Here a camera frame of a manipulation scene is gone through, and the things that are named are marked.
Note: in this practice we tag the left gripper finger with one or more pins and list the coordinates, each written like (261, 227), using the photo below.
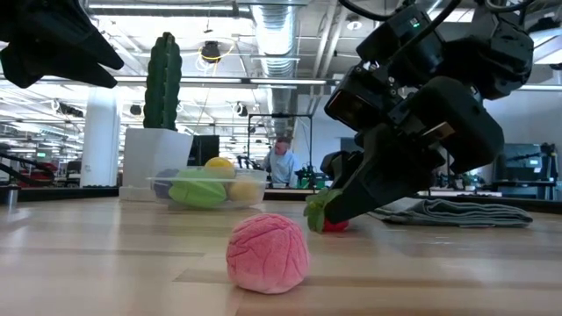
(39, 63)
(52, 22)

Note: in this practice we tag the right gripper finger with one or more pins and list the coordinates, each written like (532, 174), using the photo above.
(395, 184)
(344, 169)

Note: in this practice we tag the red toy strawberry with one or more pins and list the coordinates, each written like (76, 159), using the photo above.
(314, 210)

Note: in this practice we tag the yellow toy lemon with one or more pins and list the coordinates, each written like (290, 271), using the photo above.
(243, 191)
(219, 167)

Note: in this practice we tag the pink fuzzy toy ball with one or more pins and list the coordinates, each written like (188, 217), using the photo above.
(268, 254)

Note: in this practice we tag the green toy lime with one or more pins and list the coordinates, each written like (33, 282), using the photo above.
(197, 193)

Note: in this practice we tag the purple toy grape bunch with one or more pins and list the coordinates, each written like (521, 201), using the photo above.
(164, 184)

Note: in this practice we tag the black background robot arm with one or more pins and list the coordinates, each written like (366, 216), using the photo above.
(250, 163)

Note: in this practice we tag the clear plastic tupperware container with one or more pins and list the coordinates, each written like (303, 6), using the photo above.
(262, 193)

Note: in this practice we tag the green background robot rig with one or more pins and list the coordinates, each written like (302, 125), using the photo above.
(309, 180)

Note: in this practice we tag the person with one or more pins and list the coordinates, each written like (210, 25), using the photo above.
(283, 167)

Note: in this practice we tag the folded grey cloth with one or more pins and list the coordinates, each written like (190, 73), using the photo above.
(461, 215)

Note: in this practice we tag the white building column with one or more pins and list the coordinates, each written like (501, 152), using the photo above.
(101, 136)

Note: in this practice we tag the green artificial cactus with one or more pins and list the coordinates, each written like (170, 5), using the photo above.
(162, 79)

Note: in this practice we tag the black monitor on desk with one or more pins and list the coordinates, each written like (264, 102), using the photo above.
(524, 160)

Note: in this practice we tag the black computer monitor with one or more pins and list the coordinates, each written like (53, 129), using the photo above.
(206, 151)

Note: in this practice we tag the white angular planter pot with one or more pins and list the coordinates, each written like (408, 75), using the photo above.
(147, 162)

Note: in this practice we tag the black ceiling-mounted device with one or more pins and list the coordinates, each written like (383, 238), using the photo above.
(211, 52)

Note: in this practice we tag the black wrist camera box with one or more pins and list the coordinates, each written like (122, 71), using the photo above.
(351, 105)

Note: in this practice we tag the black metal frame rig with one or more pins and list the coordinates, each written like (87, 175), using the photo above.
(281, 115)

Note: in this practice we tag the black table border rail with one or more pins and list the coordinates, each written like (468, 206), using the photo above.
(66, 194)

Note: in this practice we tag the small metal post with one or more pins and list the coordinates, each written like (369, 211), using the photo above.
(12, 197)

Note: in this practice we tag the silver ventilation duct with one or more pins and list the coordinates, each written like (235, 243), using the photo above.
(274, 39)

